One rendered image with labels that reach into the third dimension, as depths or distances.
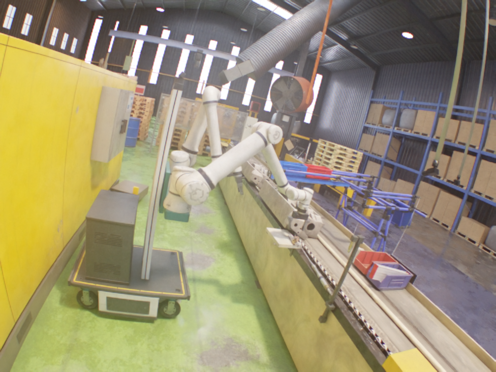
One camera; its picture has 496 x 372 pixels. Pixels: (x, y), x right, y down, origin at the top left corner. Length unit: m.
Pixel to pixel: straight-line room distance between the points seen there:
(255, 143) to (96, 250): 1.29
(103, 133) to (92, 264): 1.41
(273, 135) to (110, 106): 1.77
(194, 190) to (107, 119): 1.62
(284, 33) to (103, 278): 9.11
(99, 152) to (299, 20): 8.57
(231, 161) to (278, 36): 8.41
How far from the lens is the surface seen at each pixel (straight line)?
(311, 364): 2.04
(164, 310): 2.35
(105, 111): 2.94
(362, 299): 2.00
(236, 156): 1.66
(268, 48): 9.58
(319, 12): 10.66
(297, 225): 2.45
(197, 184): 1.56
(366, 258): 2.48
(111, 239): 1.96
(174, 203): 1.78
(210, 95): 2.17
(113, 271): 2.11
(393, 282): 2.27
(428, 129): 13.38
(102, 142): 2.98
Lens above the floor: 1.67
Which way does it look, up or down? 14 degrees down
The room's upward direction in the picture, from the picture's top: 15 degrees clockwise
